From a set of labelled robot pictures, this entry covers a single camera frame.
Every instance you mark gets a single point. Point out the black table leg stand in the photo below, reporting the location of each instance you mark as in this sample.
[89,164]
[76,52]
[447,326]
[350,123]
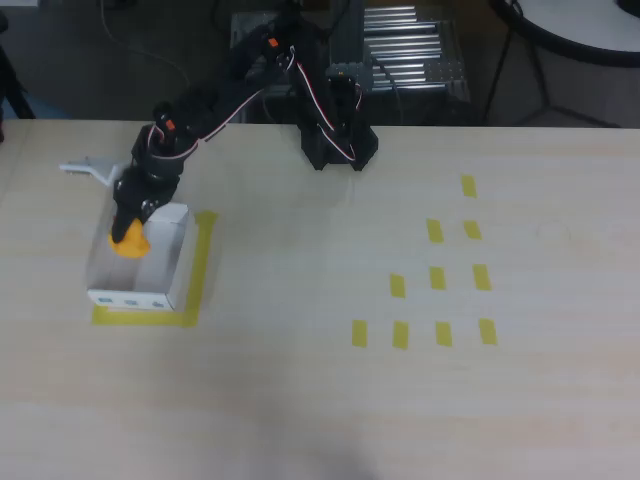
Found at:
[550,104]

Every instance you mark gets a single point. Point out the round white table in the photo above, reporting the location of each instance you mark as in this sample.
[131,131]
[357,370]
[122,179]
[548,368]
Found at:
[575,25]

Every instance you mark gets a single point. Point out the orange rubber duck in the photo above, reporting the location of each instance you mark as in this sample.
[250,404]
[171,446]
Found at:
[132,245]

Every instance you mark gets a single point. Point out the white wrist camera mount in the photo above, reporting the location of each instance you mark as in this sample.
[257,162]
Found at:
[95,167]

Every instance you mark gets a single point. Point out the white cardboard box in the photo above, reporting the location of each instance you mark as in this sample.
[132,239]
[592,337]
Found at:
[155,270]

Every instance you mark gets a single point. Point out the black tripod stand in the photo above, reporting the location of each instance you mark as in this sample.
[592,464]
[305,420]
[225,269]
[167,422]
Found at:
[12,85]

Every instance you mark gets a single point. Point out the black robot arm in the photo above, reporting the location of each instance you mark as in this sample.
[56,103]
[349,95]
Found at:
[345,100]

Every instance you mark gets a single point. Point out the aluminium roller conveyor frame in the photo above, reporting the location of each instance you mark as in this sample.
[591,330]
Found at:
[415,50]

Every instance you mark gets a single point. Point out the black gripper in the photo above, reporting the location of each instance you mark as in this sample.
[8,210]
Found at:
[131,197]

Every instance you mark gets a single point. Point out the yellow tape piece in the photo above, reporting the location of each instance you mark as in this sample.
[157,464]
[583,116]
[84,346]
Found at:
[443,334]
[434,231]
[437,278]
[481,277]
[400,335]
[468,186]
[487,331]
[397,286]
[472,230]
[359,333]

